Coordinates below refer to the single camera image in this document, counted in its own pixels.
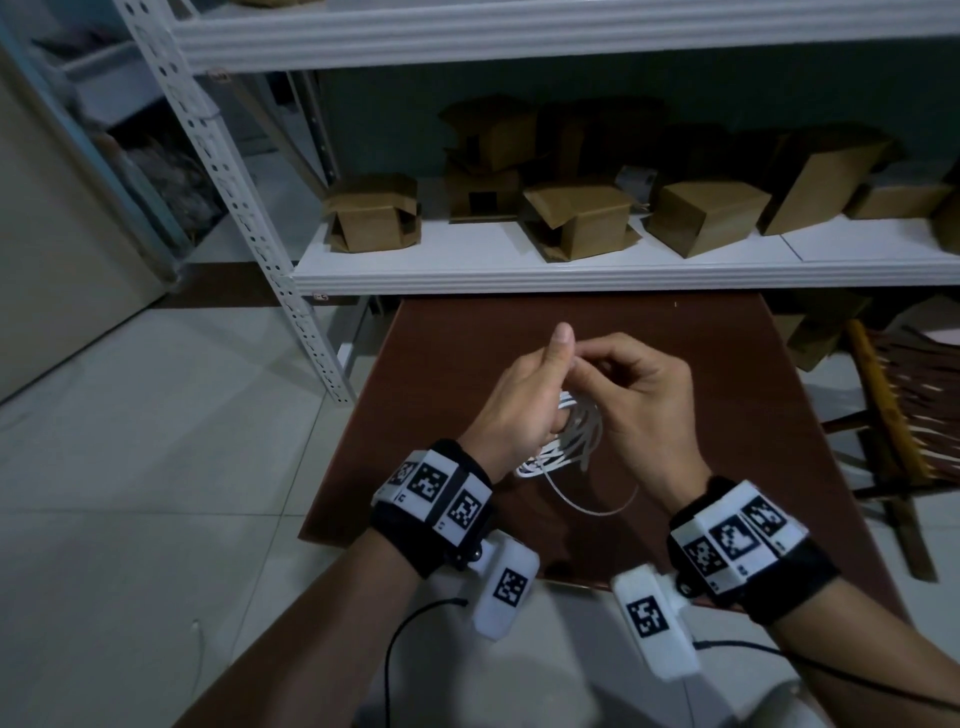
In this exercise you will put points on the person's left hand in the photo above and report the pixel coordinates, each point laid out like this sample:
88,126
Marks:
514,409

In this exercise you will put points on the person's right hand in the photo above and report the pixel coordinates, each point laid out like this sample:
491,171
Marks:
652,420

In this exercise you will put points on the person's left thumb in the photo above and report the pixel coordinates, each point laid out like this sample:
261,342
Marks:
562,346

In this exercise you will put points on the person's right thumb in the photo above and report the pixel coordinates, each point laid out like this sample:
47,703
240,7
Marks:
600,375

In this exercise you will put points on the person's left forearm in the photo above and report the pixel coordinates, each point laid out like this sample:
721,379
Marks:
315,637

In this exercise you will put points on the person's right forearm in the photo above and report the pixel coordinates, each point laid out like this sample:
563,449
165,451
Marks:
862,660

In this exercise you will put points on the white metal shelving unit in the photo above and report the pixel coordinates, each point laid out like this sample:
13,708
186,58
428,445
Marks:
525,276

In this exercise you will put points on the row of brown cardboard boxes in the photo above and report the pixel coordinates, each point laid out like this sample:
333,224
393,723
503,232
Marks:
577,217

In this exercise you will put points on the black wristband with marker tags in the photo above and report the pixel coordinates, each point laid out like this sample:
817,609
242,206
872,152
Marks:
750,547
431,495

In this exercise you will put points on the flattened brown cardboard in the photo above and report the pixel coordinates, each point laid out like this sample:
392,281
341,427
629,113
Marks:
814,330

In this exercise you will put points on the wooden folding chair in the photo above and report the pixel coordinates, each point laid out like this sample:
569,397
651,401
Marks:
892,420

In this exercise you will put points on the clear plastic bag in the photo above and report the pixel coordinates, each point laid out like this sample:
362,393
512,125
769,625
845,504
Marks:
169,184

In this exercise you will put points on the beige door panel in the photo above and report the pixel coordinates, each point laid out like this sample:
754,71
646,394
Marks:
60,262

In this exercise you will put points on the white wrist camera with marker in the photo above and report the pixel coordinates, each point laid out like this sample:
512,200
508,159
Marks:
652,622
506,585

